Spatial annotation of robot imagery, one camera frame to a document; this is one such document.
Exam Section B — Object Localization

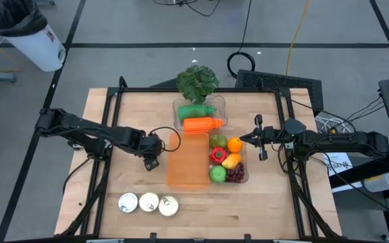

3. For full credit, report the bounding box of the black camera cable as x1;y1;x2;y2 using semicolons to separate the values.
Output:
149;126;182;153

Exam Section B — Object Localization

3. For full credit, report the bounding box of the orange fruit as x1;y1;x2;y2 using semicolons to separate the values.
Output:
227;136;244;154

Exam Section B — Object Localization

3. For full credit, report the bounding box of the silver metal bracket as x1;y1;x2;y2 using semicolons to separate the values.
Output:
86;238;125;243
272;238;312;243

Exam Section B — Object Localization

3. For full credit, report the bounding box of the yellow cable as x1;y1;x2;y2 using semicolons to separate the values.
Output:
284;0;312;76

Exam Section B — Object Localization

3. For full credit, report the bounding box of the black floor cable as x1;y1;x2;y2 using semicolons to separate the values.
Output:
152;0;222;18

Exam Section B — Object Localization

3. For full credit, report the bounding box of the red grapes bunch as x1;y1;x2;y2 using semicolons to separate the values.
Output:
226;163;246;184

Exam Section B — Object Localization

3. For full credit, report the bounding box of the green plastic bottle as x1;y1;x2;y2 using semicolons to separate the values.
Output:
177;104;217;122

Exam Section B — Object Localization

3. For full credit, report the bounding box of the orange plastic bottle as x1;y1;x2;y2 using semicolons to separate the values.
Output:
183;117;224;133

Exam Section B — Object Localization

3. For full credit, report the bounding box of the green potted plant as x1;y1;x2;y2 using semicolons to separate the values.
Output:
176;65;219;105

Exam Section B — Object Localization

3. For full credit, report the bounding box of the white paper sign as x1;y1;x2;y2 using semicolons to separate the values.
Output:
326;152;354;177

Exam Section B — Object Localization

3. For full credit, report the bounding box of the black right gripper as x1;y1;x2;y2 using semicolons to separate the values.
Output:
239;113;286;162

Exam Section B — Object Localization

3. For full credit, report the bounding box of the red bell pepper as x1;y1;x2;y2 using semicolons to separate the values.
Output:
209;146;228;165

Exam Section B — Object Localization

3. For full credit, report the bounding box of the clear rectangular storage bin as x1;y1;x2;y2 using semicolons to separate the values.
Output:
208;128;249;185

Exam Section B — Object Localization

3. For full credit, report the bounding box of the white plastic box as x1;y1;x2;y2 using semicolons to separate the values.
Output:
363;172;389;193

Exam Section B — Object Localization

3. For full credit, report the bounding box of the black coiled cable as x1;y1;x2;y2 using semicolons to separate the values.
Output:
226;0;256;79

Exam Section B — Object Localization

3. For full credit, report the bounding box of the tin can with pull tab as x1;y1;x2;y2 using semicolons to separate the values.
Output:
138;191;160;213
118;192;139;214
157;195;180;217

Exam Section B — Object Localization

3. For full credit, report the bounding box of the clear bin with wavy rim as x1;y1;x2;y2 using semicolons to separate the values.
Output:
172;95;229;132

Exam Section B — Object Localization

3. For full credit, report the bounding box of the bright green apple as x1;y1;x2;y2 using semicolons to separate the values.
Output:
209;165;228;184

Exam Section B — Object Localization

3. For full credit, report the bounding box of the white cable bundle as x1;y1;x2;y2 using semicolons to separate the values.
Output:
315;114;357;136

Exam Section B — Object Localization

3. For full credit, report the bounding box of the dark green pear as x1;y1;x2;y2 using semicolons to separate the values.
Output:
209;134;228;149

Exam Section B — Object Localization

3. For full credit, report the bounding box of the black aluminium frame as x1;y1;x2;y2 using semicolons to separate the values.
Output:
59;76;344;243

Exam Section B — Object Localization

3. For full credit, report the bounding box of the white trash can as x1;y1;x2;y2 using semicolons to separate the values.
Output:
3;22;66;72

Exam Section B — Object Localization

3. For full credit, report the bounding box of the orange translucent storage bin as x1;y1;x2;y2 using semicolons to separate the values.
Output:
166;132;211;188

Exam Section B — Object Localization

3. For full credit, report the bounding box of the black trash bag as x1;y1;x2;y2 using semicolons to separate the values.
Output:
0;0;49;37

